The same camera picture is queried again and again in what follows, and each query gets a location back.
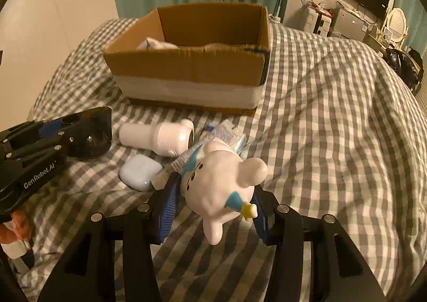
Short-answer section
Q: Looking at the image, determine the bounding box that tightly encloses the white lint remover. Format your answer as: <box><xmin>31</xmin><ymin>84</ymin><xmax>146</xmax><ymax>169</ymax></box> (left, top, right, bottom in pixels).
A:
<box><xmin>119</xmin><ymin>119</ymin><xmax>194</xmax><ymax>157</ymax></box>

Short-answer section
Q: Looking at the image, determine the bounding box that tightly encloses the white suitcase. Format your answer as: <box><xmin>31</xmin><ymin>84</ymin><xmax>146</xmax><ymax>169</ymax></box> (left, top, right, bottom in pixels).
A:
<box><xmin>300</xmin><ymin>7</ymin><xmax>332</xmax><ymax>37</ymax></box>

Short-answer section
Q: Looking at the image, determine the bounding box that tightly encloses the white earbuds case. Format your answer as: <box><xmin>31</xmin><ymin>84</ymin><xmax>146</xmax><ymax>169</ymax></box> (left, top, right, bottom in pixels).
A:
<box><xmin>119</xmin><ymin>154</ymin><xmax>163</xmax><ymax>192</ymax></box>

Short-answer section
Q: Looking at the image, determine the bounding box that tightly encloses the white toothpaste tube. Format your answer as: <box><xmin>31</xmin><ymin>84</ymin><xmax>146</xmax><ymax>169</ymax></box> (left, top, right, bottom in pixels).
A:
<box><xmin>151</xmin><ymin>142</ymin><xmax>203</xmax><ymax>190</ymax></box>

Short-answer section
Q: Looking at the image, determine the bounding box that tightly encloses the white crumpled cloth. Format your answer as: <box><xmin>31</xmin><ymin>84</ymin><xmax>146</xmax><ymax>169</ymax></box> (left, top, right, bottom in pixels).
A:
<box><xmin>137</xmin><ymin>37</ymin><xmax>179</xmax><ymax>50</ymax></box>

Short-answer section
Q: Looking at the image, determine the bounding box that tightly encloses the grey checkered bedspread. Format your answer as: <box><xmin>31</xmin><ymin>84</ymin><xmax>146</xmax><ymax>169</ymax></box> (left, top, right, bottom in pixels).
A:
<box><xmin>17</xmin><ymin>19</ymin><xmax>426</xmax><ymax>301</ymax></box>

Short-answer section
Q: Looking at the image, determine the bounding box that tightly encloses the white oval mirror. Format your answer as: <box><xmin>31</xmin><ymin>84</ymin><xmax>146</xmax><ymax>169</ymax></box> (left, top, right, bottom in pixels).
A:
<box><xmin>383</xmin><ymin>8</ymin><xmax>408</xmax><ymax>48</ymax></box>

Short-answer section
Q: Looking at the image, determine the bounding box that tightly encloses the person's left hand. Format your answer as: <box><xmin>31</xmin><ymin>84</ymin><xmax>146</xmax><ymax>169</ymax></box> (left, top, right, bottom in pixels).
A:
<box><xmin>0</xmin><ymin>209</ymin><xmax>32</xmax><ymax>244</ymax></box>

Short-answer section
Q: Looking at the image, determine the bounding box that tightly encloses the silver mini fridge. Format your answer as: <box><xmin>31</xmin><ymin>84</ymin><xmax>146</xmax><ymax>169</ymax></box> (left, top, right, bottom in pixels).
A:
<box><xmin>329</xmin><ymin>8</ymin><xmax>368</xmax><ymax>42</ymax></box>

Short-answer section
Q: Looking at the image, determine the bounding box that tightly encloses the blue tissue pack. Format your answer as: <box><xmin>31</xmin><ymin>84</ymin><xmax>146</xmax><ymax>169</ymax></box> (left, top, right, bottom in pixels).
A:
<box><xmin>200</xmin><ymin>120</ymin><xmax>247</xmax><ymax>154</ymax></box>

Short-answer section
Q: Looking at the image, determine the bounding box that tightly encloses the brown cardboard box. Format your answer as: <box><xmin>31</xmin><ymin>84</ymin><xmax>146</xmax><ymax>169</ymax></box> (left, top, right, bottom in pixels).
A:
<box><xmin>103</xmin><ymin>2</ymin><xmax>271</xmax><ymax>115</ymax></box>

